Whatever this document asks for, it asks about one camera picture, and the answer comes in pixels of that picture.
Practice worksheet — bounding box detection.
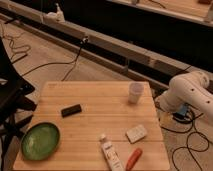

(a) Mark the white rectangular sponge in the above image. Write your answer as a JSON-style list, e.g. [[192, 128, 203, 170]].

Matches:
[[126, 124, 147, 144]]

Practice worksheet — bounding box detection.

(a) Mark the long metal rail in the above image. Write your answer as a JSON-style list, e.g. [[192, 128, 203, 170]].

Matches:
[[0, 0, 213, 93]]

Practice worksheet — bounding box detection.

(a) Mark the black cable by robot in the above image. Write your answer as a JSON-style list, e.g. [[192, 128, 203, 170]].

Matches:
[[156, 103, 213, 171]]

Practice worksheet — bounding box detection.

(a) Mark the white object on rail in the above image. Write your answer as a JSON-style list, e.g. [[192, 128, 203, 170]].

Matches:
[[46, 3, 65, 22]]

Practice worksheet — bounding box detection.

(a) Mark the black chair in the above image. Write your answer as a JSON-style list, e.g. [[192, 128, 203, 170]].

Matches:
[[0, 38, 36, 171]]

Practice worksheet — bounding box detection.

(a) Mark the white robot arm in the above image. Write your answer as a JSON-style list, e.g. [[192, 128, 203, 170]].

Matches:
[[159, 71, 213, 126]]

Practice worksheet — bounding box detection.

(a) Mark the black floor cable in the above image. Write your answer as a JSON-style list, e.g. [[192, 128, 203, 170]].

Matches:
[[3, 33, 88, 82]]

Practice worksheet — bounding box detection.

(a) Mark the wooden board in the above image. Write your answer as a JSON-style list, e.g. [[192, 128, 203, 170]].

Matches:
[[13, 81, 170, 171]]

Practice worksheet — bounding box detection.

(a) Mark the white squeeze tube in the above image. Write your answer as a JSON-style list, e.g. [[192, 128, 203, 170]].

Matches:
[[100, 134, 124, 171]]

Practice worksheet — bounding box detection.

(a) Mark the black rectangular block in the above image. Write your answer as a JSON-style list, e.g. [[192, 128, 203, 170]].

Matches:
[[61, 104, 82, 117]]

